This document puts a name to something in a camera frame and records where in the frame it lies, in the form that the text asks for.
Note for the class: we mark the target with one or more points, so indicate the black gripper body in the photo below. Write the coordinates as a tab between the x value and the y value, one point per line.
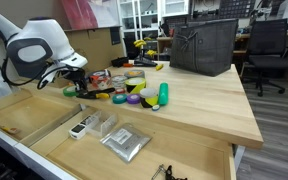
75	77

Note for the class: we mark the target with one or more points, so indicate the black and yellow spring clamp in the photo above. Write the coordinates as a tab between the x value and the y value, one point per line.
100	95

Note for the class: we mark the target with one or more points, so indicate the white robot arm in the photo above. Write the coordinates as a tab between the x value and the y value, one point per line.
40	43

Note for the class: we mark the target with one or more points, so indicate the wooden drawer with white front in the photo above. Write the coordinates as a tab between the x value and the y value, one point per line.
27	115
190	156

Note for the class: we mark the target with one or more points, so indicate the black tool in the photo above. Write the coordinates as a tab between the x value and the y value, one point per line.
145	62

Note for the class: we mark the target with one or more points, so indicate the white yellow orange handheld tool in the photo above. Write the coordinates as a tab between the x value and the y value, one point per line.
10	130

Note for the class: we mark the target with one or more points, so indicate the green tape roll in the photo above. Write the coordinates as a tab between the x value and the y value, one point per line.
69	91

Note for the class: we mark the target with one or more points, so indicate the clear tape roll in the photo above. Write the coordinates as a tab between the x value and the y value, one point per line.
119	81

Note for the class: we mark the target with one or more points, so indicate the small red tape roll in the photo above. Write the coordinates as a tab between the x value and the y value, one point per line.
119	90

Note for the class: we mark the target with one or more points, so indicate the teal tape roll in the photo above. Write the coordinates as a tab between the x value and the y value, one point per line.
119	99

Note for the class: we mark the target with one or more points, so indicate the cardboard box with dark panel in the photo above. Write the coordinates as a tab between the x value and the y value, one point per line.
97	46

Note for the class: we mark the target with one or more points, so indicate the white digital gauge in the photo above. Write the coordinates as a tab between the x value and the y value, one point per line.
78	130

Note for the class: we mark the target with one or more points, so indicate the black pouch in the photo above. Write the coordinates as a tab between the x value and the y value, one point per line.
120	62

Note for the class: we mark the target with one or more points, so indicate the clear plastic screw box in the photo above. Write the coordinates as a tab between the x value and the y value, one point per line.
105	125

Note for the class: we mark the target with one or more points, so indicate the purple tape roll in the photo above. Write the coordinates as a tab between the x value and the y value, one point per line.
133	99

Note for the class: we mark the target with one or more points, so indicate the wide black yellow hazard tape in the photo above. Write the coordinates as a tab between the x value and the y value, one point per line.
135	86

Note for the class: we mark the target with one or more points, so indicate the grey tape roll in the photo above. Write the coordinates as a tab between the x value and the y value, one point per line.
134	73

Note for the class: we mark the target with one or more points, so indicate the red poster board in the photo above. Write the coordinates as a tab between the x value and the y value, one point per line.
87	13

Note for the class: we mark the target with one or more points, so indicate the black yellow white tape roll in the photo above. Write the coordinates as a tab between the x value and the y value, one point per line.
149	98

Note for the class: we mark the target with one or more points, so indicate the silver plastic bag with label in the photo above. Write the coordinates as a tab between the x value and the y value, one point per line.
125	141

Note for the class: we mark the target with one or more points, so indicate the small blue white tape roll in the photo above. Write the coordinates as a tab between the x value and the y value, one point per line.
155	107

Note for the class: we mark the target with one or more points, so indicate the small yellow object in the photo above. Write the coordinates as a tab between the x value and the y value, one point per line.
159	66

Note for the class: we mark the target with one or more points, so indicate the green plastic cylinder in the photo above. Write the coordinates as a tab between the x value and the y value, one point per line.
163	93

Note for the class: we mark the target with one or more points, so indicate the white shelving unit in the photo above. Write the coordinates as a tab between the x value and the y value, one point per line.
150	16

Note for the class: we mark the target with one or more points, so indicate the black key bunch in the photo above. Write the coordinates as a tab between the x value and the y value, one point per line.
169	173

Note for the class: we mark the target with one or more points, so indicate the grey tote bag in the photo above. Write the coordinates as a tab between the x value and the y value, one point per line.
204	46

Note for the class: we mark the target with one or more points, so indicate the black pegboard panel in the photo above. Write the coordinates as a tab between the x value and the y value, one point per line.
237	8

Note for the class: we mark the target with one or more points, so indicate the black office chair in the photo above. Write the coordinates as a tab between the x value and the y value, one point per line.
269	50

